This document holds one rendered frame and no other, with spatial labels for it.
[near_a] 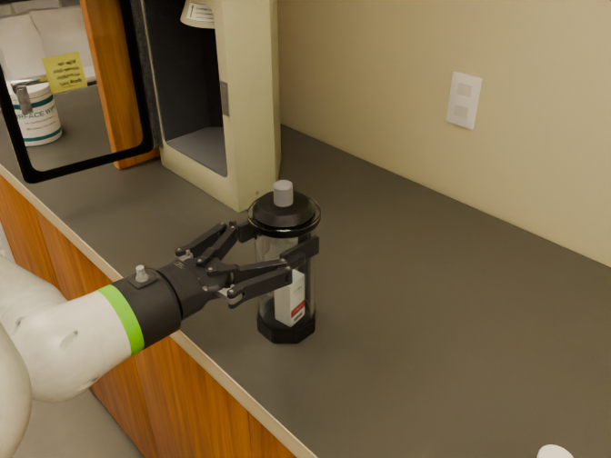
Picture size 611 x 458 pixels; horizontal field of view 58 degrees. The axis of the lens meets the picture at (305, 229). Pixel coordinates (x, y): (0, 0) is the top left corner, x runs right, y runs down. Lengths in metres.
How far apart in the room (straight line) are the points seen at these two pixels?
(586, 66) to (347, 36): 0.58
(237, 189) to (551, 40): 0.68
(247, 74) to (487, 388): 0.72
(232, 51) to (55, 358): 0.67
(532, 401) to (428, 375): 0.15
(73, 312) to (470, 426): 0.54
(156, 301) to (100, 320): 0.07
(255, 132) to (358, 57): 0.38
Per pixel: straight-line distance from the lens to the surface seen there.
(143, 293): 0.70
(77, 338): 0.67
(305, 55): 1.58
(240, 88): 1.14
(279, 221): 0.78
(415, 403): 0.86
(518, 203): 1.29
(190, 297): 0.73
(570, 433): 0.89
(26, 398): 0.44
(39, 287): 0.79
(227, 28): 1.09
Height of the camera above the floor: 1.60
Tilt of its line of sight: 34 degrees down
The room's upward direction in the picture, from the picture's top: straight up
